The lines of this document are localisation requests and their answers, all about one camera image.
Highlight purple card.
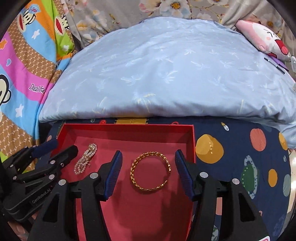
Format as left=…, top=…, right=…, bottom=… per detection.
left=267, top=55, right=289, bottom=72

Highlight white pearl bracelet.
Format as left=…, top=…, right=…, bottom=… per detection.
left=73, top=143, right=98, bottom=175

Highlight light blue pillow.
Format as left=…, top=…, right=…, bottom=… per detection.
left=39, top=17, right=295, bottom=148

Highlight gold chain bangle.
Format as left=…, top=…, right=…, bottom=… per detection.
left=129, top=151, right=171, bottom=193

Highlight red jewelry tray box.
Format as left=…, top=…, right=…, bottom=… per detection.
left=58, top=123, right=195, bottom=240

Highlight colourful monkey cartoon blanket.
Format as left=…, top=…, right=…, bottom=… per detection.
left=1, top=1, right=75, bottom=160

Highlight black pen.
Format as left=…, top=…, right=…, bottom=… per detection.
left=264, top=57, right=285, bottom=75

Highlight pink white plush toy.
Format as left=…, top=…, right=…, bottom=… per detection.
left=235, top=20, right=291, bottom=62

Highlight grey floral bedsheet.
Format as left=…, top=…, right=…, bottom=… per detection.
left=53, top=0, right=296, bottom=80

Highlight navy planet print bedsheet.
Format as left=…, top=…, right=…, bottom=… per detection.
left=29, top=116, right=291, bottom=240

